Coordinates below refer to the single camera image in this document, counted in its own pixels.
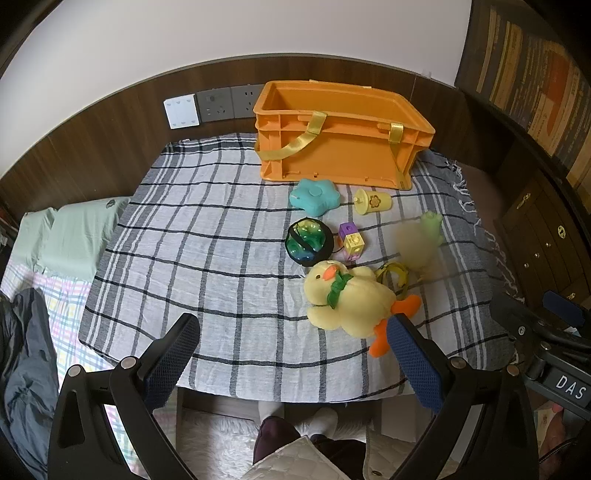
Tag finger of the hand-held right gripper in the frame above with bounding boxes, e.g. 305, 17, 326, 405
542, 290, 591, 329
489, 292, 543, 340

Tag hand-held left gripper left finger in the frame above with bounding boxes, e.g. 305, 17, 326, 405
47, 313, 201, 480

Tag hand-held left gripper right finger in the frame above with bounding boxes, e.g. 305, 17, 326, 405
385, 314, 541, 480

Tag yellow toy cup flower print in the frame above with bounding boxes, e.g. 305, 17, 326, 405
353, 188, 391, 216

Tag teal flower-shaped pillow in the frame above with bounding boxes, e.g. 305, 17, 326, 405
289, 179, 341, 217

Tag orange plastic crate yellow straps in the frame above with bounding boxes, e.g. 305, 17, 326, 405
253, 79, 437, 191

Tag dark wooden cabinet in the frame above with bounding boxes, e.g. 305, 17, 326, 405
494, 175, 591, 305

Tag yellow duck plush toy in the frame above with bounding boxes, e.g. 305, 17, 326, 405
302, 260, 423, 358

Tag white fluffy rug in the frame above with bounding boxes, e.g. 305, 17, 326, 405
178, 406, 259, 480

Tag black and white plaid blanket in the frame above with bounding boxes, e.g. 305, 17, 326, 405
78, 134, 527, 402

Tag person's white sock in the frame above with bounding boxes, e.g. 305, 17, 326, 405
300, 406, 339, 439
257, 401, 296, 428

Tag green and tan soft toy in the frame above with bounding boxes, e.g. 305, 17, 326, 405
397, 211, 445, 273

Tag pastel plaid bedsheet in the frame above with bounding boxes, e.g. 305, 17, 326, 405
0, 263, 181, 480

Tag person's maroon trousers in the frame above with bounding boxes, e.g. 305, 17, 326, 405
253, 415, 365, 467

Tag yellow toy cube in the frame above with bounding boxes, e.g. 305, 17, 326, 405
344, 233, 365, 263

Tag dark grey jacket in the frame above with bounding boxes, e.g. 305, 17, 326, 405
0, 287, 61, 464

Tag light green pillow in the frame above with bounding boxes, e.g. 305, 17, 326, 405
11, 197, 132, 282

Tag white quilted jacket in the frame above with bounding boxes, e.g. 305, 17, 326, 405
240, 436, 326, 480

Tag yellow and black strap toy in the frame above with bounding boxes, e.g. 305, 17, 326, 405
375, 261, 409, 291

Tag rainbow ball with black straps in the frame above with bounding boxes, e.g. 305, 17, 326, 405
286, 220, 334, 265

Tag wall poster of books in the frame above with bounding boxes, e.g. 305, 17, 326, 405
455, 0, 591, 190

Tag white wall switch panel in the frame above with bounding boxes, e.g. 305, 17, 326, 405
163, 93, 202, 130

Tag grey wall socket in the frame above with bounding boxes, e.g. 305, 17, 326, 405
230, 83, 266, 117
196, 89, 234, 123

